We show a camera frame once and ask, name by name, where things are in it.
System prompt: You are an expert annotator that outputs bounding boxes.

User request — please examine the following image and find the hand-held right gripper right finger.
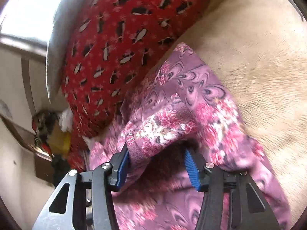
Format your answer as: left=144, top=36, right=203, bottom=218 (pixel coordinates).
left=184, top=148, right=281, bottom=230

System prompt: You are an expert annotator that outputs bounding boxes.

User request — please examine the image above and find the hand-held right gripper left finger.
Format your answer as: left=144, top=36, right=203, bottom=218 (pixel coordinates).
left=32, top=143, right=130, bottom=230

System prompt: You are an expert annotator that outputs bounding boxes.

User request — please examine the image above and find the window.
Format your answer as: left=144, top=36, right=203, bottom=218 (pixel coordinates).
left=0, top=0, right=70, bottom=51

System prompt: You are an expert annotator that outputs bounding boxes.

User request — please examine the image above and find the beige plush blanket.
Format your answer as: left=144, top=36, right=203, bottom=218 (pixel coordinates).
left=177, top=0, right=307, bottom=230

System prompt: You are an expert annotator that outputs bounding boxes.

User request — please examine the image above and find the pink floral garment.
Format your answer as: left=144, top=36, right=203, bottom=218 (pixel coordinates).
left=84, top=43, right=292, bottom=230

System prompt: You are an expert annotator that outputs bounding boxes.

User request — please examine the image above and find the white pillow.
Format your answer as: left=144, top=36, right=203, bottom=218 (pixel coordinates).
left=45, top=0, right=102, bottom=104

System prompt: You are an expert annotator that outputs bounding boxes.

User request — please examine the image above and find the red patterned blanket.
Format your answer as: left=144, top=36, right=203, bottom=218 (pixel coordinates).
left=60, top=0, right=237, bottom=173

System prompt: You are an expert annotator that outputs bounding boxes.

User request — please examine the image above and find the pile of clutter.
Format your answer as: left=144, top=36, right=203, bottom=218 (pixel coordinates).
left=32, top=109, right=73, bottom=187

